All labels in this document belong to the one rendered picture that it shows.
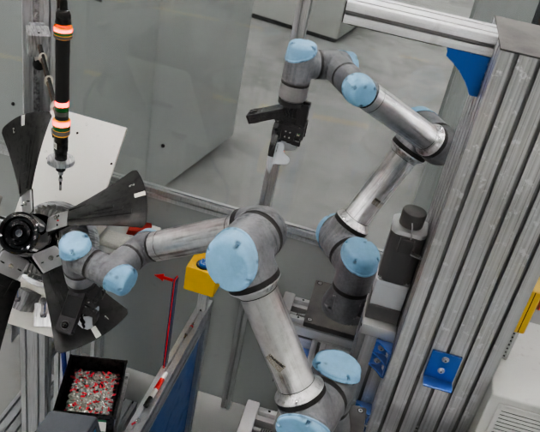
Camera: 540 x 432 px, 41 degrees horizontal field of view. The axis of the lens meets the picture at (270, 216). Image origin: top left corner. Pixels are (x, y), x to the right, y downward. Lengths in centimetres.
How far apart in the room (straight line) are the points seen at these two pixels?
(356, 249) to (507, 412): 61
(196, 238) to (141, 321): 149
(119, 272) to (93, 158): 71
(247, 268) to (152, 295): 162
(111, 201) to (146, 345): 125
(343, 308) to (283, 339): 66
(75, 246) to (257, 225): 48
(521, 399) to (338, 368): 46
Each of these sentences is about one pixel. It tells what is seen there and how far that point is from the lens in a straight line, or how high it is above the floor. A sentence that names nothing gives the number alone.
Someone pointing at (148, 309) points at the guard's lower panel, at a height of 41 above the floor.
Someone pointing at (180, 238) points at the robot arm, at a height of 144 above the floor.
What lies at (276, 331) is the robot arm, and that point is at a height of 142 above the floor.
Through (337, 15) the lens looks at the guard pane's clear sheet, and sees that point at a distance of 233.
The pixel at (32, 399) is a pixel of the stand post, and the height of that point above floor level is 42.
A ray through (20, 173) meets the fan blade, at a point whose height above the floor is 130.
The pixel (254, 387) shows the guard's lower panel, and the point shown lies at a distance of 317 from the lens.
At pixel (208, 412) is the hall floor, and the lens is 327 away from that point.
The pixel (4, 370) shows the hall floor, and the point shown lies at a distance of 342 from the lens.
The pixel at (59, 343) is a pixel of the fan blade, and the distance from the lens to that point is 204.
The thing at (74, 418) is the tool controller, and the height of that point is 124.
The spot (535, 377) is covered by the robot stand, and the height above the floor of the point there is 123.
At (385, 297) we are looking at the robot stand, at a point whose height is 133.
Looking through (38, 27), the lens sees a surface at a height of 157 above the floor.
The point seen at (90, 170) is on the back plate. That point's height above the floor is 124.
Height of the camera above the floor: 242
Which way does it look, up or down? 32 degrees down
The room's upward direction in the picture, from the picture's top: 11 degrees clockwise
